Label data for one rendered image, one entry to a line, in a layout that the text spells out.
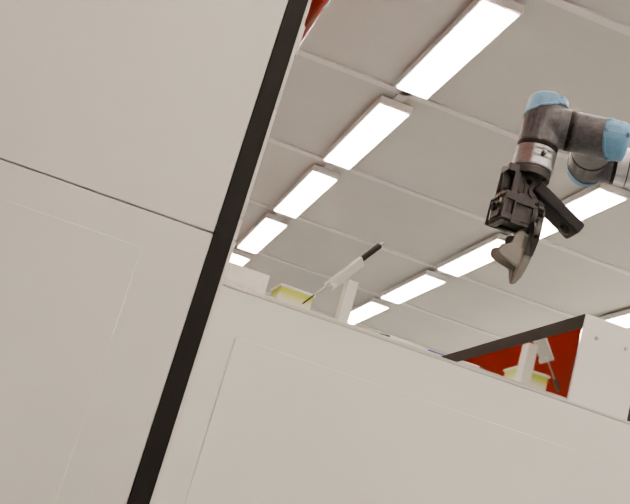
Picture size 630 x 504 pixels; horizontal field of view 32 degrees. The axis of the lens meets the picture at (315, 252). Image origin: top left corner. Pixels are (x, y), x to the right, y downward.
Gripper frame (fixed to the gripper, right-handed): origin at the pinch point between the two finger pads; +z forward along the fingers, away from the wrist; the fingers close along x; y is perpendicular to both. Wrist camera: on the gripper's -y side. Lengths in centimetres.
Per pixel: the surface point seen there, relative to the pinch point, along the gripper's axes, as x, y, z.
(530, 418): 46, 13, 32
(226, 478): 46, 49, 51
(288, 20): 66, 60, 3
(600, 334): 40.0, 2.7, 16.9
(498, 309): -577, -230, -164
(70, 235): 66, 75, 34
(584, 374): 40.0, 3.8, 23.1
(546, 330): 28.8, 5.5, 15.7
